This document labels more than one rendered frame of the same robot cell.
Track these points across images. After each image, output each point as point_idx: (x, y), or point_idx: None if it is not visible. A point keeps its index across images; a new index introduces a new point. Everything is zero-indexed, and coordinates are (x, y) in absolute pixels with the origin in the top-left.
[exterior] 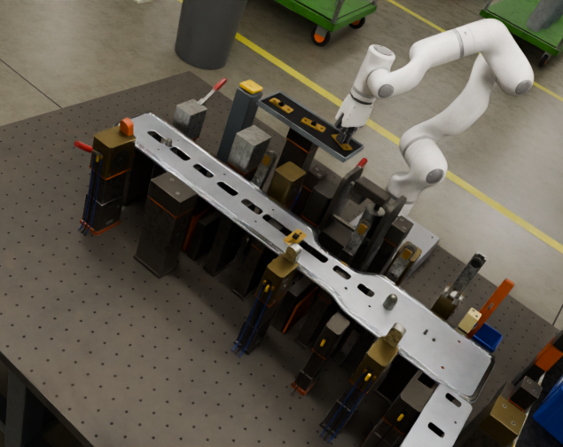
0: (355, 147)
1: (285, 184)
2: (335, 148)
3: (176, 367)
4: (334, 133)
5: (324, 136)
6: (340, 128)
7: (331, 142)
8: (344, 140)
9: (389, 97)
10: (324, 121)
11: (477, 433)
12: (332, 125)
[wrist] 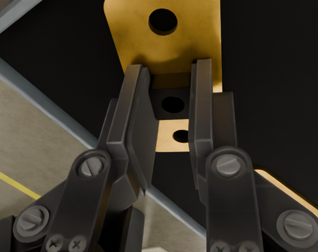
0: (50, 34)
1: None
2: (282, 18)
3: None
4: (171, 157)
5: (272, 142)
6: None
7: (263, 91)
8: (163, 96)
9: None
10: (183, 211)
11: None
12: (160, 197)
